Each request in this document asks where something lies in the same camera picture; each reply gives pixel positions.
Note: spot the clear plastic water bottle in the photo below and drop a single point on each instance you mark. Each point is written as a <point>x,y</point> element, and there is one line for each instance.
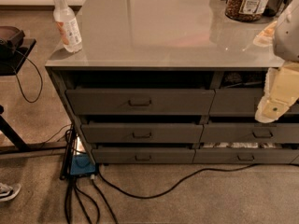
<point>67,25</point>

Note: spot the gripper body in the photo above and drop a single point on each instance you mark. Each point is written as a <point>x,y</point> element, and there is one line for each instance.
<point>288,34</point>

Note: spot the grey sneaker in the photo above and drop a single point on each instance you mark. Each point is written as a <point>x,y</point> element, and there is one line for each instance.
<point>9,192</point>

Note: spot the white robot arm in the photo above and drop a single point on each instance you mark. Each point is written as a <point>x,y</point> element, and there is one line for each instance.
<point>285,34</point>

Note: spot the dark device on stand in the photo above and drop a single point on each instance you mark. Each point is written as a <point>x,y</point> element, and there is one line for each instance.
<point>10,39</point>

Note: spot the glass jar of nuts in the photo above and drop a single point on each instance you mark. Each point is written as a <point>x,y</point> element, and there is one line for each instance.
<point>245,10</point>

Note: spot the black side stand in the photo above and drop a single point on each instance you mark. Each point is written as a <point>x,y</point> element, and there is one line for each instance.
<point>32,107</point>

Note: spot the blue power box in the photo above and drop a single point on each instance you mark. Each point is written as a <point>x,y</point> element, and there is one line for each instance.
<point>81,165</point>

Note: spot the grey drawer cabinet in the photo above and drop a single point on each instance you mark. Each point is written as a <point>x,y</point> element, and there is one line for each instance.
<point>165,44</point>

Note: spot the grey drawer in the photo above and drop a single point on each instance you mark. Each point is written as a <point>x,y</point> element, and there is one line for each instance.
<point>238,102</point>
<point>143,155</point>
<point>140,101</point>
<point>142,132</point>
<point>250,133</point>
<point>245,155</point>

